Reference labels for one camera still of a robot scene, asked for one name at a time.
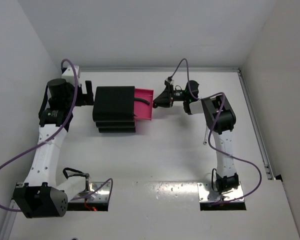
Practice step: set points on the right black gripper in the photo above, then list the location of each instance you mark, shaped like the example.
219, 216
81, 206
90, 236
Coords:
166, 99

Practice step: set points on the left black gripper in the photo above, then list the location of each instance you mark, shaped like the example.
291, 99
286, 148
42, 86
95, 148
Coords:
84, 99

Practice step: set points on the pink top drawer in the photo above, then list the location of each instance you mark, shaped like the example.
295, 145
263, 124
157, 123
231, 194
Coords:
141, 110

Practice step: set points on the green flush cutters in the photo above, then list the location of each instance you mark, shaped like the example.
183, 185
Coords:
141, 100

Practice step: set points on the black drawer cabinet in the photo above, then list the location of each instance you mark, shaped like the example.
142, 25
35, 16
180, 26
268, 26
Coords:
113, 109

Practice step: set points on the silver metal wrench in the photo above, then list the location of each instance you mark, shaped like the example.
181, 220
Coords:
205, 140

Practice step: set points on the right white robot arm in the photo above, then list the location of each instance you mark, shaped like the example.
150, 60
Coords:
220, 120

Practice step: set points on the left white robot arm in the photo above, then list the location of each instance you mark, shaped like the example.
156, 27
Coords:
40, 196

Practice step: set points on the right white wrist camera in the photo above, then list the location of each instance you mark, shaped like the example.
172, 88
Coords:
169, 81

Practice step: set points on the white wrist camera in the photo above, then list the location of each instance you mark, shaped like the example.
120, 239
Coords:
169, 81
69, 75

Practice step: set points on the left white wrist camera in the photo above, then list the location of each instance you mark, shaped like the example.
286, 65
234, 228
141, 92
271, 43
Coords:
69, 75

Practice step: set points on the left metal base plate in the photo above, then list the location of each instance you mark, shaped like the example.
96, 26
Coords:
96, 193

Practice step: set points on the metal base plate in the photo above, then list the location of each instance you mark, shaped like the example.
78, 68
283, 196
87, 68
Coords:
206, 194
96, 193

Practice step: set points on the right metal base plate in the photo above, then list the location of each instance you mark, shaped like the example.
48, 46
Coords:
206, 194

